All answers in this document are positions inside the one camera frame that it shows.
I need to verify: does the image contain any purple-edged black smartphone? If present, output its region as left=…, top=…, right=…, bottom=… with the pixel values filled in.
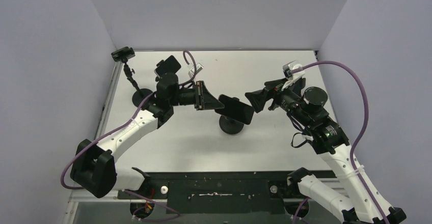
left=215, top=94, right=255, bottom=125

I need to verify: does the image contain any tall black tripod phone stand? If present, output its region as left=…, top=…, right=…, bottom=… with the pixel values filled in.
left=122, top=60, right=153, bottom=107

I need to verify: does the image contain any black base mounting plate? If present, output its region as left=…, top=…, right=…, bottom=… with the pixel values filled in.
left=137, top=171, right=304, bottom=214

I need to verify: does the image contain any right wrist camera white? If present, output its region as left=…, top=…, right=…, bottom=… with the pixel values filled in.
left=281, top=60, right=305, bottom=91

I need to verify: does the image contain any aluminium frame rail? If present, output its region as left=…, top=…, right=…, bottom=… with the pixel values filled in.
left=60, top=64, right=123, bottom=223

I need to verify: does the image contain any black smartphone white edge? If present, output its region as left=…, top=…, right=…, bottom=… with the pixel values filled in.
left=154, top=55, right=181, bottom=77

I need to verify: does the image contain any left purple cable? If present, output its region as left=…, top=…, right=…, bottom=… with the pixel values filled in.
left=60, top=49, right=198, bottom=191

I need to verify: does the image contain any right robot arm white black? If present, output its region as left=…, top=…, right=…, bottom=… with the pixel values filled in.
left=245, top=80, right=407, bottom=223

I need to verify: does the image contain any dark blue-edged smartphone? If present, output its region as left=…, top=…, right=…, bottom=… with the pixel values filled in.
left=291, top=78, right=306, bottom=97

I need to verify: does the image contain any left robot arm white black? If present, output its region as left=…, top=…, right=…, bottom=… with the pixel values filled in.
left=70, top=73, right=224, bottom=198

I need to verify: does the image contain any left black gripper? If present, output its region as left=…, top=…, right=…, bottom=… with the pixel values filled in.
left=169, top=80, right=224, bottom=110

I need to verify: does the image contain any black round-base phone stand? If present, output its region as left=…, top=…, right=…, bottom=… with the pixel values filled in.
left=219, top=97, right=245, bottom=135

